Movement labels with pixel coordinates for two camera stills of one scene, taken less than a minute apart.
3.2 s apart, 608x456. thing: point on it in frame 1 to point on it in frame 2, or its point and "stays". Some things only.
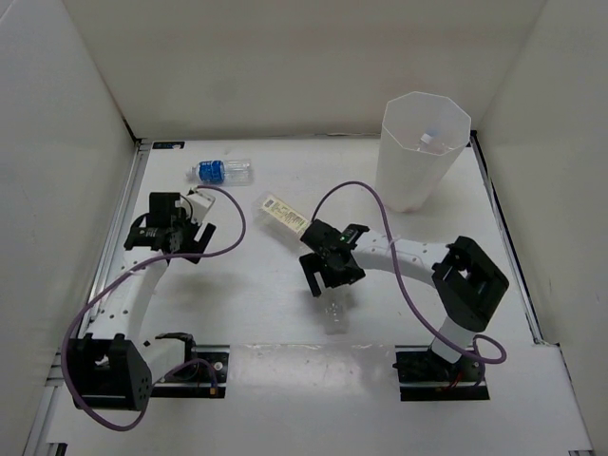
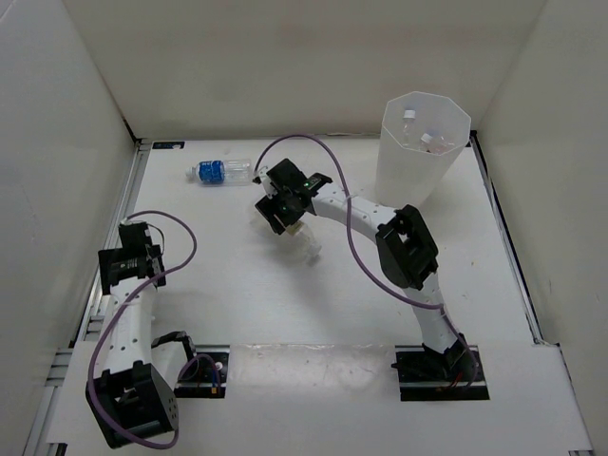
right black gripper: x=312 y=264 to x=268 y=208
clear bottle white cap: x=429 y=142 stays
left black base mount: x=202 y=375 stays
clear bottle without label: x=336 y=302 to x=408 y=133
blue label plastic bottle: x=222 y=172 stays
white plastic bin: x=422 y=138 stays
